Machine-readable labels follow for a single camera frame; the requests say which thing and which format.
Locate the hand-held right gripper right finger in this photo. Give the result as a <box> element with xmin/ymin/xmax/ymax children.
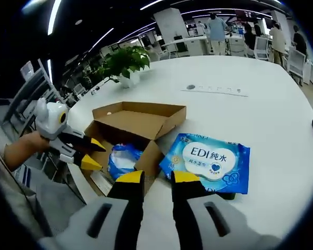
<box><xmin>171</xmin><ymin>170</ymin><xmax>282</xmax><ymax>250</ymax></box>

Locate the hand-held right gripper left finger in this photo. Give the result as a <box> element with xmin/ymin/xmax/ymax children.
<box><xmin>38</xmin><ymin>170</ymin><xmax>146</xmax><ymax>250</ymax></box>

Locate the blue plastic tissue packet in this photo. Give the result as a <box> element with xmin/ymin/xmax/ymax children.
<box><xmin>108</xmin><ymin>142</ymin><xmax>144</xmax><ymax>180</ymax></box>

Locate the blue wet wipes pack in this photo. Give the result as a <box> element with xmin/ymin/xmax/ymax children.
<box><xmin>159</xmin><ymin>133</ymin><xmax>251</xmax><ymax>195</ymax></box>

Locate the brown cardboard shoe box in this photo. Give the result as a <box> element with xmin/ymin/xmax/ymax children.
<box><xmin>82</xmin><ymin>101</ymin><xmax>187</xmax><ymax>197</ymax></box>

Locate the white ribbed box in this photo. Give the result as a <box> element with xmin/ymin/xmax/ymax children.
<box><xmin>20</xmin><ymin>61</ymin><xmax>34</xmax><ymax>78</ymax></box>

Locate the person's left hand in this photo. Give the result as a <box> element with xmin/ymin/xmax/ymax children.
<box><xmin>18</xmin><ymin>131</ymin><xmax>52</xmax><ymax>156</ymax></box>

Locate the grey metal shelving rack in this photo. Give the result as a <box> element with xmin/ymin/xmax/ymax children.
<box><xmin>2</xmin><ymin>58</ymin><xmax>61</xmax><ymax>123</ymax></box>

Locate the white office chair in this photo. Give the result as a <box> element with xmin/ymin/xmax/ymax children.
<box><xmin>73</xmin><ymin>83</ymin><xmax>86</xmax><ymax>99</ymax></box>
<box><xmin>253</xmin><ymin>36</ymin><xmax>271</xmax><ymax>60</ymax></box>
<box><xmin>286</xmin><ymin>46</ymin><xmax>306</xmax><ymax>79</ymax></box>

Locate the green potted plant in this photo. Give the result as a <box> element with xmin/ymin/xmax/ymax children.
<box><xmin>93</xmin><ymin>46</ymin><xmax>151</xmax><ymax>89</ymax></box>

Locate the straight ceiling light strip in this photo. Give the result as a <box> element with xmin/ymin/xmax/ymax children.
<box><xmin>47</xmin><ymin>0</ymin><xmax>63</xmax><ymax>35</ymax></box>

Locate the white table socket strip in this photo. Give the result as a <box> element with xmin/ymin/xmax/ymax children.
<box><xmin>179</xmin><ymin>83</ymin><xmax>249</xmax><ymax>97</ymax></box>

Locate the white office desk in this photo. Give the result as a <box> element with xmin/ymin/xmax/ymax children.
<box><xmin>161</xmin><ymin>35</ymin><xmax>209</xmax><ymax>57</ymax></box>

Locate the wall display screen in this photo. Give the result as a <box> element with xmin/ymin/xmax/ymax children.
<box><xmin>234</xmin><ymin>10</ymin><xmax>260</xmax><ymax>19</ymax></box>

